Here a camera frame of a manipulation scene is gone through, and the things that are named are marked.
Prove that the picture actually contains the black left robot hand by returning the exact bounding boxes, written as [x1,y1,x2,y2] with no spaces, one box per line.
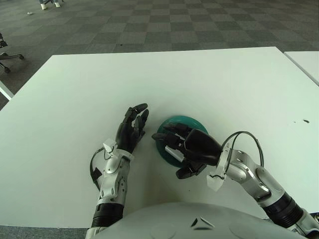
[116,103,150,154]

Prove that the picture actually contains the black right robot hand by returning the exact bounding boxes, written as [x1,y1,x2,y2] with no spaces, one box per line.
[151,122,224,180]

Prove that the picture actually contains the white charger block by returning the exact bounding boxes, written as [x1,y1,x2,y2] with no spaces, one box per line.
[164,145,185,162]

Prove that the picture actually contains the green round plate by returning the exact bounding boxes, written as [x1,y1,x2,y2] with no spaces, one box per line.
[156,115,209,168]

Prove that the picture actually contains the white robot torso shell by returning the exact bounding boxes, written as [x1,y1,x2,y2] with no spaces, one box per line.
[97,202,305,239]

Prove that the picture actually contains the white neighbouring table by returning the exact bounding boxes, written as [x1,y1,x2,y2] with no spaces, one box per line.
[284,51,319,87]
[0,81,14,102]

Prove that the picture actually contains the black office chair base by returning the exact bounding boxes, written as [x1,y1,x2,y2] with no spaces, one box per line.
[0,33,25,73]

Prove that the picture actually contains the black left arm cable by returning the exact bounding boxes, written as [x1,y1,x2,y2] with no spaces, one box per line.
[90,148,110,190]

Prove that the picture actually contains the grey right arm cable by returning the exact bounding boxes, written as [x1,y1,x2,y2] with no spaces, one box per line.
[221,131,265,168]

